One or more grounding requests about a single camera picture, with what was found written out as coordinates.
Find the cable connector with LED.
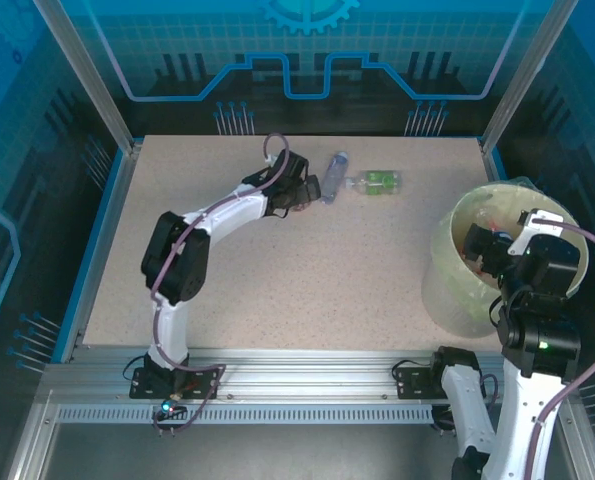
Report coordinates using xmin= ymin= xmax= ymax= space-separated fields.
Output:
xmin=159 ymin=392 xmax=188 ymax=421

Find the aluminium frame post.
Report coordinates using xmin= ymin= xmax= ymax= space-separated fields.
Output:
xmin=32 ymin=0 xmax=144 ymax=154
xmin=478 ymin=0 xmax=581 ymax=155

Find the aluminium frame leg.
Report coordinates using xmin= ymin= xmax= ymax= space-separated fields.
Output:
xmin=554 ymin=389 xmax=595 ymax=480
xmin=4 ymin=389 xmax=61 ymax=480

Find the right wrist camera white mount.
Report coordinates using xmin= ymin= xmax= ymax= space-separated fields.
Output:
xmin=506 ymin=208 xmax=567 ymax=257

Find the slotted grey cable duct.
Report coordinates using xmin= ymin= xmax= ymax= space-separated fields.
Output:
xmin=54 ymin=404 xmax=436 ymax=426

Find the pale yellow plastic bin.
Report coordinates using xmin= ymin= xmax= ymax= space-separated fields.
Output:
xmin=421 ymin=180 xmax=591 ymax=340

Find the aluminium front rail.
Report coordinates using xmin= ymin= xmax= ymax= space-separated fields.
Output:
xmin=39 ymin=347 xmax=576 ymax=407

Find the green label clear bottle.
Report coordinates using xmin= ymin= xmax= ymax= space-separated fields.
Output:
xmin=345 ymin=169 xmax=404 ymax=197

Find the grey metal base plate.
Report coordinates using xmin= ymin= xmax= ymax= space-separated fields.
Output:
xmin=39 ymin=423 xmax=578 ymax=480

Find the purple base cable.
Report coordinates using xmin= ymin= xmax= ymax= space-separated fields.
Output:
xmin=480 ymin=373 xmax=502 ymax=404
xmin=151 ymin=364 xmax=227 ymax=437

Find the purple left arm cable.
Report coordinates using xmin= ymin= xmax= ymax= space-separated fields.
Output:
xmin=149 ymin=132 xmax=292 ymax=374

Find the pale blue clear bottle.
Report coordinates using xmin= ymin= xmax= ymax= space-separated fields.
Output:
xmin=319 ymin=150 xmax=352 ymax=207

